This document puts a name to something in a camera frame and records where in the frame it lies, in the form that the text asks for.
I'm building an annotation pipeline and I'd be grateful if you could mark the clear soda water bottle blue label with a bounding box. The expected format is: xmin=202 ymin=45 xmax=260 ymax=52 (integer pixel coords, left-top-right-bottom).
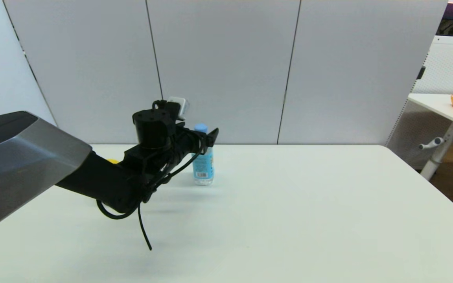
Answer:
xmin=192 ymin=124 xmax=214 ymax=186

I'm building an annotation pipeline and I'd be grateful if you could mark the white side desk top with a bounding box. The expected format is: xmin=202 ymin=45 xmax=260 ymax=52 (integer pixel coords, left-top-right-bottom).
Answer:
xmin=407 ymin=93 xmax=453 ymax=135

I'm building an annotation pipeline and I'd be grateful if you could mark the white perforated partition panel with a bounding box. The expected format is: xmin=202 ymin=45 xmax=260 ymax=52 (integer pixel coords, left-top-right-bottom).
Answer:
xmin=384 ymin=35 xmax=453 ymax=170

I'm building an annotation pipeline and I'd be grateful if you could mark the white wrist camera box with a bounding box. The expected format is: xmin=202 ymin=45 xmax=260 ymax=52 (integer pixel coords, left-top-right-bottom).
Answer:
xmin=167 ymin=97 xmax=189 ymax=120

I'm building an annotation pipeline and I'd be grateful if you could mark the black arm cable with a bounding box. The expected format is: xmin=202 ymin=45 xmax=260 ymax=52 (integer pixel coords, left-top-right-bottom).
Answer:
xmin=96 ymin=132 xmax=208 ymax=251

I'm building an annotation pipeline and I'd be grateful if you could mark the grey desk crank handle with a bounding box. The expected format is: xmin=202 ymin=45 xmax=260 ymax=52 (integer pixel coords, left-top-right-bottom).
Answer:
xmin=418 ymin=137 xmax=446 ymax=151

